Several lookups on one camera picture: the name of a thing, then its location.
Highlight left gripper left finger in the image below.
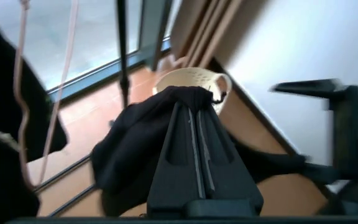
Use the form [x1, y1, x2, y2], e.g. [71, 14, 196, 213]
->
[147, 102, 206, 218]

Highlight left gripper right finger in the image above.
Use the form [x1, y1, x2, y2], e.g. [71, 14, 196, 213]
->
[196, 105, 265, 216]

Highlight window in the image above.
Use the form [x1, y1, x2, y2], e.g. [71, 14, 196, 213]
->
[0, 0, 183, 103]

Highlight white laundry basket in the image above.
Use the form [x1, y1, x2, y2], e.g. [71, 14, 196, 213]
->
[152, 67, 232, 116]

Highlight pink clothes hanger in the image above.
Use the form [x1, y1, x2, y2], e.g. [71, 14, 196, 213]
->
[12, 0, 80, 190]

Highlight brown curtain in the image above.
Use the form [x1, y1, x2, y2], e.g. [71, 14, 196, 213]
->
[152, 0, 245, 75]

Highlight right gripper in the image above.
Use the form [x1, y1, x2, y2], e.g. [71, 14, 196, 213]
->
[268, 78, 358, 185]

